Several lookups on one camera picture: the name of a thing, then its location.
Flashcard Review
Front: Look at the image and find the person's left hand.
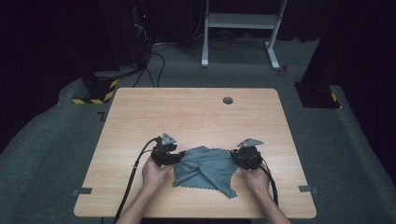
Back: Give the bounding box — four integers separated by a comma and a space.
141, 155, 174, 194

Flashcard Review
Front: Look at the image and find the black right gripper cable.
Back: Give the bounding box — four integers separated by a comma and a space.
258, 157, 280, 207

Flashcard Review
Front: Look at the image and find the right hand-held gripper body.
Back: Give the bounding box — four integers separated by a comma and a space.
233, 137, 265, 172

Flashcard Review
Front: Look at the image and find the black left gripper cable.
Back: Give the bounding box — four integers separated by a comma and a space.
112, 136, 162, 224

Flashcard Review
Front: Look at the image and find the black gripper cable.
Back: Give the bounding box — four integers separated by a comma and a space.
258, 157, 280, 207
112, 136, 162, 224

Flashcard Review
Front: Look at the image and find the grey cloth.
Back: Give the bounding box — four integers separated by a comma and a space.
172, 145, 241, 200

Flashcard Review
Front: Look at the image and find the black looped floor cable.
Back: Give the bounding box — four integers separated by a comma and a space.
149, 51, 166, 89

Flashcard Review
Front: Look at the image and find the person's right hand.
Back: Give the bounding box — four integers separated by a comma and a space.
240, 164, 272, 196

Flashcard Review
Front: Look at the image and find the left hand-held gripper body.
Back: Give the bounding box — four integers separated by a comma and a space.
150, 132, 182, 168

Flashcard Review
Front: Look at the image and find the white metal stand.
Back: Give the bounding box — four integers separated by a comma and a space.
200, 0, 289, 71

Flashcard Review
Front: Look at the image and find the dark equipment rack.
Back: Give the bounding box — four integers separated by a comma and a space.
130, 0, 157, 67

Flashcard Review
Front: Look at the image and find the grey tape strip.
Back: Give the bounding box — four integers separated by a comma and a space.
298, 185, 319, 194
72, 187, 93, 197

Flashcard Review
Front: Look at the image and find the black yellow striped stand base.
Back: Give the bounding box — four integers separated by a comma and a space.
71, 70, 120, 105

